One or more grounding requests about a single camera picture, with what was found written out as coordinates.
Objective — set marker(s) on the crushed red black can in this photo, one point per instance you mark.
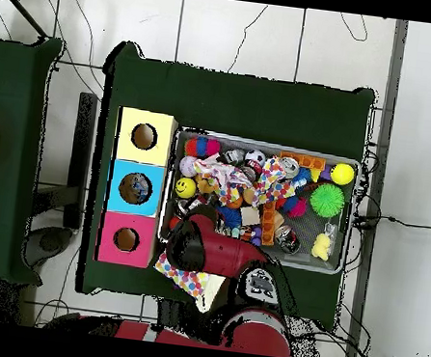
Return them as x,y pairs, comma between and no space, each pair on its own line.
286,238

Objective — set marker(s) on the large polka dot cloth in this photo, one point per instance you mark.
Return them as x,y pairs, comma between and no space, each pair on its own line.
187,282

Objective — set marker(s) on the cream muslin cloth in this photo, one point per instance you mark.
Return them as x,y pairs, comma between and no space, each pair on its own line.
213,295

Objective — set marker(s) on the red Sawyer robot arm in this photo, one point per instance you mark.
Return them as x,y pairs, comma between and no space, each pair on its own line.
217,256

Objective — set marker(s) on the wooden box with three holes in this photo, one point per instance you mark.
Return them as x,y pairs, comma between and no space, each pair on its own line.
120,194

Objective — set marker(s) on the shallow clear bin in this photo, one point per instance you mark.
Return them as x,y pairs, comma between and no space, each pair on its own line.
349,207

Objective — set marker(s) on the white baseball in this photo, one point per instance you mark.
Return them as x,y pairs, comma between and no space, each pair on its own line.
187,166

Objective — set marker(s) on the yellow smiley ball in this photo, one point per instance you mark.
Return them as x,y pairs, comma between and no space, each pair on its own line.
185,188

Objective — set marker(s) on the rainbow spiky toy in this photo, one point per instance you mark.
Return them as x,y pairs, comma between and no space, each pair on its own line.
204,147

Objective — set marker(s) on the black and white soccer ball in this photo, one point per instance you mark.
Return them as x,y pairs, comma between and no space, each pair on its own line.
255,159

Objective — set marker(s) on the small polka dot cloth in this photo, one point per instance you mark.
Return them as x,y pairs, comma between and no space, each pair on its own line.
270,185

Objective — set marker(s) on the crushed silver can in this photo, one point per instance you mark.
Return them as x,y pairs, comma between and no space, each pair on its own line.
288,168

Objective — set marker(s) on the large green spiky ball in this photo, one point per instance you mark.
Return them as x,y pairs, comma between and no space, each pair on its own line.
327,200

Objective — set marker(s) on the yellow rubber duck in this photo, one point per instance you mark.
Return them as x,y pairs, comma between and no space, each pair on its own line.
321,247

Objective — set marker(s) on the black flat panel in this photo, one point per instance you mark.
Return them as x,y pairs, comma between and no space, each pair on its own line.
81,158

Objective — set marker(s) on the grey floor stand base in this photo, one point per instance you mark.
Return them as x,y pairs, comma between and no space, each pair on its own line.
48,241

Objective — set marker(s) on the green covered side table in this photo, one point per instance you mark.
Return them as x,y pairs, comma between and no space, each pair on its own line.
5,180

